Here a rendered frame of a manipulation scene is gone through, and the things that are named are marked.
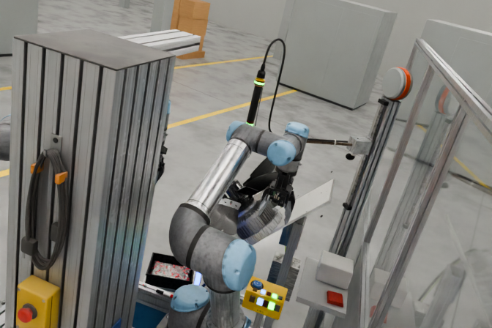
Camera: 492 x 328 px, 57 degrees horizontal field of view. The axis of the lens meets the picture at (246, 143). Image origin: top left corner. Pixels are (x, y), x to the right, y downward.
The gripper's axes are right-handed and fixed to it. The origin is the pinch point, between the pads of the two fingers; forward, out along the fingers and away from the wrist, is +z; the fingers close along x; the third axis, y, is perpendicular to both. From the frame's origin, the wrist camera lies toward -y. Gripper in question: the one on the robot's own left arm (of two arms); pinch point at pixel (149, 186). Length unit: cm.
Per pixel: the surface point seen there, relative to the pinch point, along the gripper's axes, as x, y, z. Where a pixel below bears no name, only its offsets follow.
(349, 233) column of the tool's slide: 91, -79, 39
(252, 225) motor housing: 39, -46, 31
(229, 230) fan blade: 30.8, -24.7, 24.2
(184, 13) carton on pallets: -234, -828, 37
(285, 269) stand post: 61, -54, 56
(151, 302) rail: 6, -11, 62
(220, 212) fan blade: 24, -37, 24
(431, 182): 93, 5, -31
